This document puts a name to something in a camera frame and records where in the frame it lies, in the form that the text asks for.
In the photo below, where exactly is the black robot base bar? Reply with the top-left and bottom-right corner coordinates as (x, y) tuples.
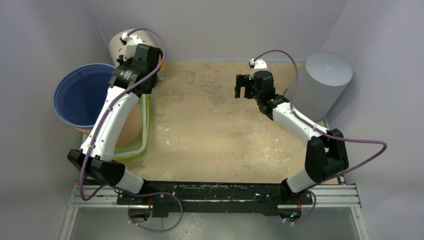
(117, 180), (313, 218)

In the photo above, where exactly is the pale green perforated basket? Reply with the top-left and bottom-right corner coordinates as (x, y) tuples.
(113, 94), (150, 160)

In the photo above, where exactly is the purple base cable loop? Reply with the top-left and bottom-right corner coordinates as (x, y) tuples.
(127, 192), (184, 233)

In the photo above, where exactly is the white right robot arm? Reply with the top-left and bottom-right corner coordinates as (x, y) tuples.
(234, 70), (349, 204)

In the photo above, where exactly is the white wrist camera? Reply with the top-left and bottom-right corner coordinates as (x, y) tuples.
(249, 58), (268, 80)
(119, 32), (144, 62)

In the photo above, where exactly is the aluminium frame rail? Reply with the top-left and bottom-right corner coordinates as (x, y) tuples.
(67, 184), (361, 209)

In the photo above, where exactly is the cream cabinet with coloured drawers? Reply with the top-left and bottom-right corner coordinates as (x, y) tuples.
(108, 29), (157, 67)

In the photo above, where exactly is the large grey plastic bucket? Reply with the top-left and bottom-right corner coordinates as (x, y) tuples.
(283, 51), (353, 122)

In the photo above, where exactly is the orange plastic bucket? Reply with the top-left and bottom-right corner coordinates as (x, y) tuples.
(74, 105), (143, 148)

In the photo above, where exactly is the blue plastic bucket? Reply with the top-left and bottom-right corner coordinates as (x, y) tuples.
(52, 63), (116, 129)

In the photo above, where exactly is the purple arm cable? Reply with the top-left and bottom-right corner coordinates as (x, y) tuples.
(78, 27), (168, 202)
(252, 49), (388, 190)

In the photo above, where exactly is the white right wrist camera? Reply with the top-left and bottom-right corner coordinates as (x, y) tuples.
(249, 58), (268, 80)

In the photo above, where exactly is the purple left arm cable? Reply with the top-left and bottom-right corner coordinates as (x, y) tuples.
(78, 27), (168, 202)

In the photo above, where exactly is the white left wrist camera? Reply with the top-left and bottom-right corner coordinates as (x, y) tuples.
(119, 32), (144, 62)

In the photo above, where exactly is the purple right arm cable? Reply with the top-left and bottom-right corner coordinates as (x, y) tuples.
(252, 49), (388, 190)

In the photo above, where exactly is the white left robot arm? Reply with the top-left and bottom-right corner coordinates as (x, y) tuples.
(67, 43), (167, 205)

